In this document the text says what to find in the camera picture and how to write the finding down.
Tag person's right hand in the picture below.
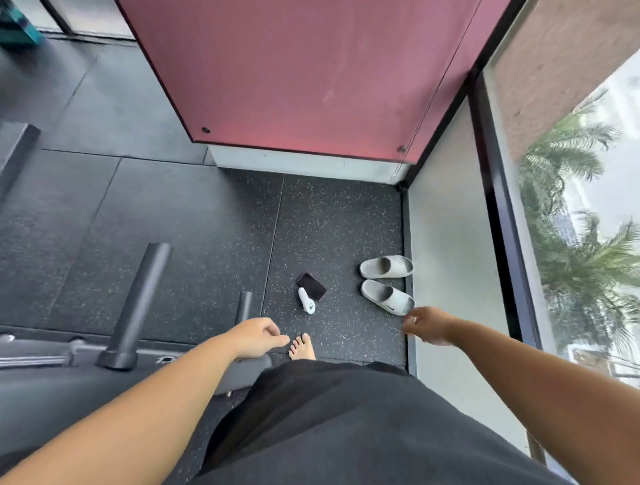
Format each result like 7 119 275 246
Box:
401 306 459 347

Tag person's left hand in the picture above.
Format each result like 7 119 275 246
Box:
232 317 291 360

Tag person's left forearm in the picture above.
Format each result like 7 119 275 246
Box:
0 327 243 485

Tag person's right forearm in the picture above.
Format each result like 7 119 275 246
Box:
448 316 640 485

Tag person's bare foot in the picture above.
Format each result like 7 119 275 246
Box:
288 333 317 362

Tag grey slide sandal black mark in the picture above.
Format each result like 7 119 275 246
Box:
361 279 416 317

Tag grey foam slide sandal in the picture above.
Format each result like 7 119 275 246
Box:
359 255 414 279

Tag black smartphone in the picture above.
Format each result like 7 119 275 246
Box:
296 273 328 302

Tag person's black shirt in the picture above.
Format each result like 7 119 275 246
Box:
191 359 577 485

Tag green palm trees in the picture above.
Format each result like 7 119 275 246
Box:
517 87 640 360

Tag black angled bar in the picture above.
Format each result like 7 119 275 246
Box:
0 122 42 201

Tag teal box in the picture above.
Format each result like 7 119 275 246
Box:
0 0 45 49

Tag black window frame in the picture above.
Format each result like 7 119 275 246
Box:
467 70 545 350

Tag large black weight post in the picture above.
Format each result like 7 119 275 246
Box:
95 242 173 371

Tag grey gym machine frame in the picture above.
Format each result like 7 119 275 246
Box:
0 327 274 430

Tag pink wall panel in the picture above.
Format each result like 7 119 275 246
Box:
115 0 513 166

